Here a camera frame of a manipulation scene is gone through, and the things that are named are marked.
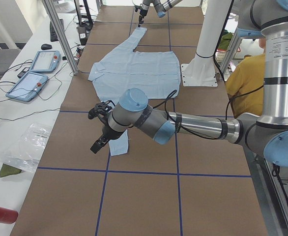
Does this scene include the red bottle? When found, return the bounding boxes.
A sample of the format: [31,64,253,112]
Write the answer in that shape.
[0,207,18,224]

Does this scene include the clear plastic bag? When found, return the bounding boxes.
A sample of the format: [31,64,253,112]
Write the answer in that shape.
[1,122,53,173]

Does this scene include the blue teach pendant near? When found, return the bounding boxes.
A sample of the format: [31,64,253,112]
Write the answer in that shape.
[5,71,48,102]

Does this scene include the person in yellow shirt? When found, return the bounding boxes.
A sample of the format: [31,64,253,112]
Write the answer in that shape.
[225,52,265,118]

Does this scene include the green cloth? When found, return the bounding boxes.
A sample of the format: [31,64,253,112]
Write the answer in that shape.
[0,163,22,178]

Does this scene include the blue teach pendant far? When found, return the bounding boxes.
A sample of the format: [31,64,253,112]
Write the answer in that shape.
[29,50,60,73]

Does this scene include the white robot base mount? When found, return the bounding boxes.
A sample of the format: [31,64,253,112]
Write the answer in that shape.
[181,0,233,87]

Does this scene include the black keyboard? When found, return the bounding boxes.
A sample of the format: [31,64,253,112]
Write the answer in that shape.
[50,19,64,42]

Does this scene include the grey aluminium frame post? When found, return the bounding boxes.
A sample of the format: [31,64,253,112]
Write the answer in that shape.
[42,0,79,75]

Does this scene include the black computer mouse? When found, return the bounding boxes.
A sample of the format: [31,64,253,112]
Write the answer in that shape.
[41,43,52,50]

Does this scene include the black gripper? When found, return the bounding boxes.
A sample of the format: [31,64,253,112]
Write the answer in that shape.
[90,125,123,154]
[138,4,148,27]

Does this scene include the light blue button-up shirt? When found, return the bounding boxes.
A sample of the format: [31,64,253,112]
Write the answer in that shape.
[88,27,181,155]

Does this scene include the blue teach pendant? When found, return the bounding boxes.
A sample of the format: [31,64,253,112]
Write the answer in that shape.
[5,71,48,102]
[29,50,60,73]

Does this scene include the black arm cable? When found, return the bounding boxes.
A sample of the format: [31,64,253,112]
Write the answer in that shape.
[151,89,265,141]

